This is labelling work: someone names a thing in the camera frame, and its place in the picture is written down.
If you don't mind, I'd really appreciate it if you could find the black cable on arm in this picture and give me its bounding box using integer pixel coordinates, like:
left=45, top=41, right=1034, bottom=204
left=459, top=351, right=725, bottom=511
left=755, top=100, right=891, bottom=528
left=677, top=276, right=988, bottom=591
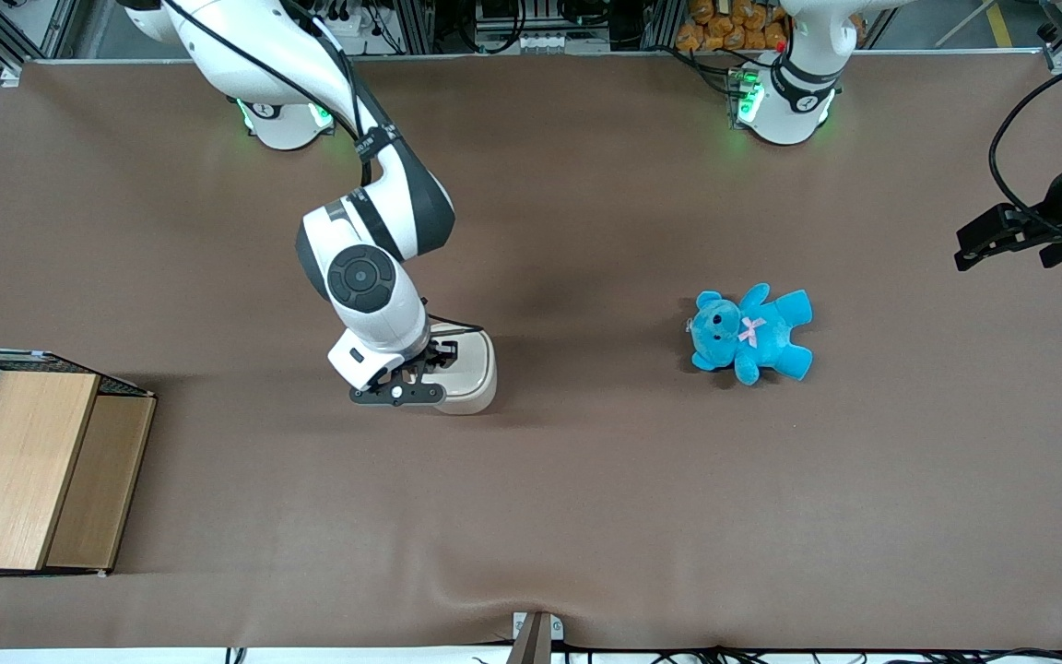
left=159, top=0, right=403, bottom=187
left=988, top=53, right=1062, bottom=231

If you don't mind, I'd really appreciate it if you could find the blue teddy bear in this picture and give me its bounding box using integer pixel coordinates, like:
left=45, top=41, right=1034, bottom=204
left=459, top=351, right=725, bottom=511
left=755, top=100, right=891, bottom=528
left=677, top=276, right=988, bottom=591
left=685, top=282, right=815, bottom=386

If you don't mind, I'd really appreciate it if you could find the wooden shelf with wire rack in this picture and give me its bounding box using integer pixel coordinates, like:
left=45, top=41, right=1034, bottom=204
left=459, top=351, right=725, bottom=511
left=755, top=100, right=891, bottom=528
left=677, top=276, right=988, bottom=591
left=0, top=348, right=159, bottom=580

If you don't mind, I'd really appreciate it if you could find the white power strip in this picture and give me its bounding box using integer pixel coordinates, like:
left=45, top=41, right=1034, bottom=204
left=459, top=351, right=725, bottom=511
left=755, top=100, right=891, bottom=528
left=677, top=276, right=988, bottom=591
left=483, top=31, right=580, bottom=55

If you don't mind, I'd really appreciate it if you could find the orange packaged goods pile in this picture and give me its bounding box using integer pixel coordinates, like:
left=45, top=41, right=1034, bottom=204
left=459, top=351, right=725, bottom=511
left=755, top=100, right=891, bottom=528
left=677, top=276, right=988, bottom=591
left=675, top=0, right=792, bottom=53

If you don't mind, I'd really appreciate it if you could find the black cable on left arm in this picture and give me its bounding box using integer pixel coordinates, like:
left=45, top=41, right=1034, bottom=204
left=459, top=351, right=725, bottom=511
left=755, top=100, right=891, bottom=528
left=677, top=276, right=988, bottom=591
left=988, top=53, right=1062, bottom=231

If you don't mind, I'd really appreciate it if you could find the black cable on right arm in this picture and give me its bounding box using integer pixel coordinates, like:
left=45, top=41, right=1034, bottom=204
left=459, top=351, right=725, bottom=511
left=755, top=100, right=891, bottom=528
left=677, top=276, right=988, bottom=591
left=159, top=0, right=403, bottom=187

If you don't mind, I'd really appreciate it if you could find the cream white trash can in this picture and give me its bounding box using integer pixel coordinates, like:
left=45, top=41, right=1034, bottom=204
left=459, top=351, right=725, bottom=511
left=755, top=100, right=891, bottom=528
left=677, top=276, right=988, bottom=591
left=424, top=322, right=499, bottom=416

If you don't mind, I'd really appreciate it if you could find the metal table clamp bracket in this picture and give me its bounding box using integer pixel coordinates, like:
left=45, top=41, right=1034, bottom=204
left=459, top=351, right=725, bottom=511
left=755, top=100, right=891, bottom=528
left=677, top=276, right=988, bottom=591
left=509, top=611, right=565, bottom=664

